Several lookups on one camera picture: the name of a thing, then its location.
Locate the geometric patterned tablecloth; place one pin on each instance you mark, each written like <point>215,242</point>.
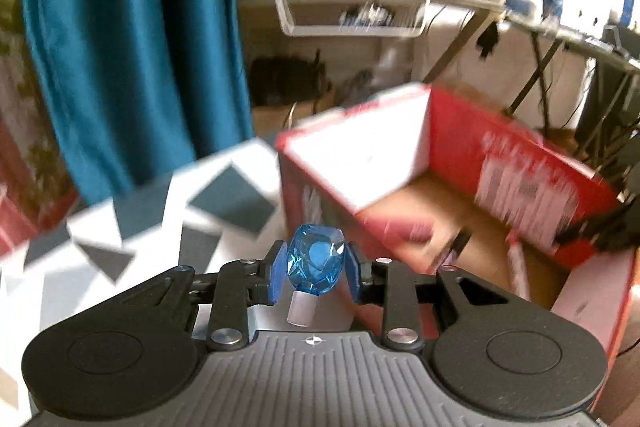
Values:
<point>222,208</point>

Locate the white wire basket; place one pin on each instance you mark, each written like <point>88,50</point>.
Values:
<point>403,19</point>

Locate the red cardboard box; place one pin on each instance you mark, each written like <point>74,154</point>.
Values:
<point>403,175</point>

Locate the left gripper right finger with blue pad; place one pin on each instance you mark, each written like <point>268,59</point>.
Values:
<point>374,282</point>

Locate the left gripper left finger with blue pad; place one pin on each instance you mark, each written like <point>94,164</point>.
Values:
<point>259,281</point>

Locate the white desk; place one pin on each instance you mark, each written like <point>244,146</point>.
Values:
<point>482,13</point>

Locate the teal curtain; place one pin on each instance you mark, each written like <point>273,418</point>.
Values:
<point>136,89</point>

